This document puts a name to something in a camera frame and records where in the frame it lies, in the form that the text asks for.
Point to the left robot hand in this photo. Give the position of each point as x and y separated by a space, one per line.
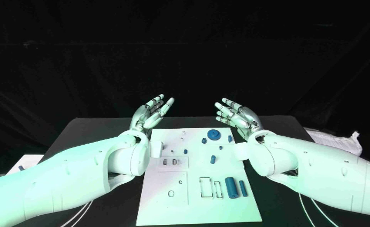
148 114

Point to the crumpled white paper sheet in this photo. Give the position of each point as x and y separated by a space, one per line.
338 140

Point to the thin long blue cylinder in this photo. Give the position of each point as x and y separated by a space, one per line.
243 189

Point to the blue gear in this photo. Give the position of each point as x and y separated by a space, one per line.
214 134

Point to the thick blue cylinder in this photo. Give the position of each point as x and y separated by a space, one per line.
231 188

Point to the white flat box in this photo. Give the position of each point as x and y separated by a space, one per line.
28 161

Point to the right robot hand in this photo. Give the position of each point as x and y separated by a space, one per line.
243 116

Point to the white task board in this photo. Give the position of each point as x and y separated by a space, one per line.
197 209

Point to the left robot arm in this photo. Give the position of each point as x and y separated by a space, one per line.
72 168

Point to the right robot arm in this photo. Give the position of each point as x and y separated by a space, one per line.
312 164

